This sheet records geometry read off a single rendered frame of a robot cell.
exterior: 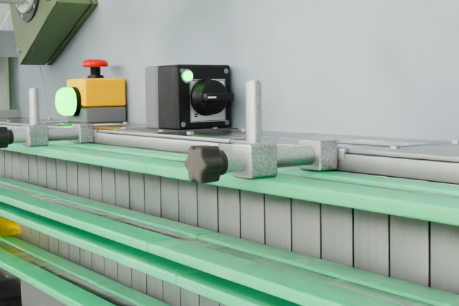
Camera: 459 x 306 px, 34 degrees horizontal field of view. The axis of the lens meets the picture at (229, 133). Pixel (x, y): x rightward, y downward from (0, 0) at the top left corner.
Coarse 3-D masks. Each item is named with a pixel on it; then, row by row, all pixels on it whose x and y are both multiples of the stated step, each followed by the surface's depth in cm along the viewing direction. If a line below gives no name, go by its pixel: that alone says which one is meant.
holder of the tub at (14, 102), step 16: (0, 32) 154; (0, 48) 154; (16, 48) 156; (0, 64) 155; (16, 64) 157; (0, 80) 155; (16, 80) 157; (0, 96) 155; (16, 96) 157; (0, 112) 155; (16, 112) 157
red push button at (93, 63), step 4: (88, 60) 116; (92, 60) 115; (96, 60) 115; (100, 60) 116; (104, 60) 116; (84, 64) 116; (88, 64) 115; (92, 64) 115; (96, 64) 115; (100, 64) 115; (104, 64) 116; (92, 68) 116; (96, 68) 116; (92, 72) 116; (96, 72) 116
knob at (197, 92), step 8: (200, 80) 90; (208, 80) 90; (192, 88) 90; (200, 88) 89; (208, 88) 89; (216, 88) 89; (224, 88) 90; (192, 96) 89; (200, 96) 88; (208, 96) 87; (216, 96) 88; (224, 96) 88; (232, 96) 89; (192, 104) 90; (200, 104) 88; (208, 104) 89; (216, 104) 89; (224, 104) 90; (200, 112) 90; (208, 112) 89; (216, 112) 89
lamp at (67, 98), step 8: (64, 88) 114; (72, 88) 114; (56, 96) 114; (64, 96) 113; (72, 96) 113; (80, 96) 114; (56, 104) 114; (64, 104) 113; (72, 104) 113; (80, 104) 114; (64, 112) 113; (72, 112) 114
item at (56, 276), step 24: (0, 240) 121; (24, 240) 119; (0, 264) 105; (24, 264) 103; (48, 264) 104; (72, 264) 102; (48, 288) 90; (72, 288) 90; (96, 288) 91; (120, 288) 89
